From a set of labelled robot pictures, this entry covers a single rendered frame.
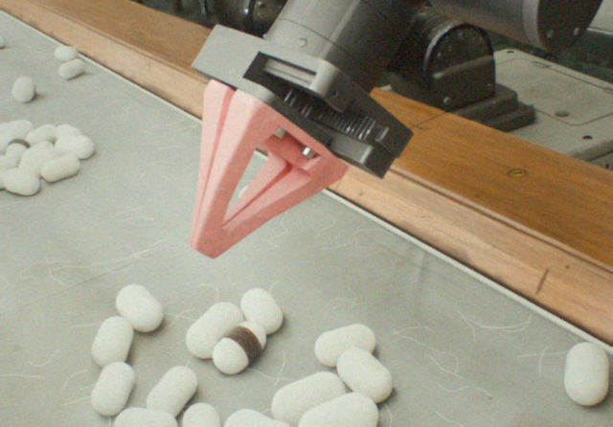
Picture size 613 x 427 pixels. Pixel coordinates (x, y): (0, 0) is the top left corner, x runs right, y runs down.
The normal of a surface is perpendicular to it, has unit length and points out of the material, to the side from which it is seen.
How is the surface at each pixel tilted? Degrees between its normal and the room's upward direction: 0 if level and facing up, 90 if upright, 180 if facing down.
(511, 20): 110
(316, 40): 56
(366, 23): 77
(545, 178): 0
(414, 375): 0
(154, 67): 45
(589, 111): 0
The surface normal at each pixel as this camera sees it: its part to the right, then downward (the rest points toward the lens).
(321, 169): 0.33, 0.62
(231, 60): -0.64, -0.40
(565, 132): -0.14, -0.87
